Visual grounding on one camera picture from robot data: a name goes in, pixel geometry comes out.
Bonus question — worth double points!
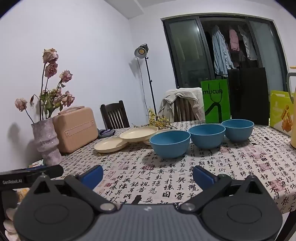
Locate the black paper bag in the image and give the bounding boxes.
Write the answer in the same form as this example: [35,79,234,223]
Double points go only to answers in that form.
[228,67,270,126]

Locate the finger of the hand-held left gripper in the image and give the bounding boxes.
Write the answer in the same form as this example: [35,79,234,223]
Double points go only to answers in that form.
[24,165,64,183]

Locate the light green snack box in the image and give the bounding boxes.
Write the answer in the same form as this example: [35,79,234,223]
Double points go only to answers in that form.
[269,90,293,137]

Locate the small blue bowl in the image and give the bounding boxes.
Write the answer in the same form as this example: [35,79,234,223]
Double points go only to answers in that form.
[221,119,254,142]

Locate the studio light on stand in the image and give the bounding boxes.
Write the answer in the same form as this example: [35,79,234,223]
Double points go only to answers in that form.
[134,44,158,116]

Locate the dark framed sliding door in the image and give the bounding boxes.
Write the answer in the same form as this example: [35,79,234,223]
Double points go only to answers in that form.
[161,16,288,121]

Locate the white hanging shirt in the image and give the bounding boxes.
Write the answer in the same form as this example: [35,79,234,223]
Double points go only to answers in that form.
[238,25,258,61]

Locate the dried pink roses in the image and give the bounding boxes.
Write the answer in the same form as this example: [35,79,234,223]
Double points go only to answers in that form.
[15,48,75,123]

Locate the light blue hanging shirt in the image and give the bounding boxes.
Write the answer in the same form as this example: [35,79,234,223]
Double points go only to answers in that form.
[211,25,234,77]

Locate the large blue bowl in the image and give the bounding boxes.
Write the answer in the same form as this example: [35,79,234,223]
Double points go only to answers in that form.
[149,130,191,159]

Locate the green paper bag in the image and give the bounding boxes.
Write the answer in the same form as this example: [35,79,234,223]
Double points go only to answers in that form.
[200,79,231,124]

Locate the grey purple cloth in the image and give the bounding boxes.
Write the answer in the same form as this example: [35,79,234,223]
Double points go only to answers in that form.
[97,129,115,139]

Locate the dark wooden chair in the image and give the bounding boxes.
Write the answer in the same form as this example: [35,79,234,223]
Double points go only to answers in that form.
[100,100,130,130]
[173,97,197,122]

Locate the purple felt vase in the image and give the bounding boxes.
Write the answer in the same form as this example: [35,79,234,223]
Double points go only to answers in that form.
[31,117,62,166]

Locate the pink hanging garment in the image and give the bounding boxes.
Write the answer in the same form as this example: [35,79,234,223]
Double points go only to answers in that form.
[229,28,240,51]

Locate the cream plate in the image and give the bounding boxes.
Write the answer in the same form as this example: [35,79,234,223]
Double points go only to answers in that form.
[94,137,129,153]
[120,126,159,142]
[143,129,178,146]

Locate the medium blue bowl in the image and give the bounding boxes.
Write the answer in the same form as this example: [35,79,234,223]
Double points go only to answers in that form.
[188,124,226,149]

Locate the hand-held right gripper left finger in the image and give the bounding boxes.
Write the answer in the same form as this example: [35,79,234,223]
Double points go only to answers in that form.
[24,165,118,214]

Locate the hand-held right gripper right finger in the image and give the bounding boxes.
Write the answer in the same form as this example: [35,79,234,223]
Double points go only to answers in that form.
[178,165,272,214]

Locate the yellow flower branch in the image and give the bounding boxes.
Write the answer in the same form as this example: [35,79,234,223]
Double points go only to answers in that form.
[132,108,177,130]

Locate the beige jacket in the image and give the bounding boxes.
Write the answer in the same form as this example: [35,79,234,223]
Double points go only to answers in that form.
[158,88,206,123]

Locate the peach hard-shell case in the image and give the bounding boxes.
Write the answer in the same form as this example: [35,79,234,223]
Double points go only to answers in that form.
[53,106,99,153]

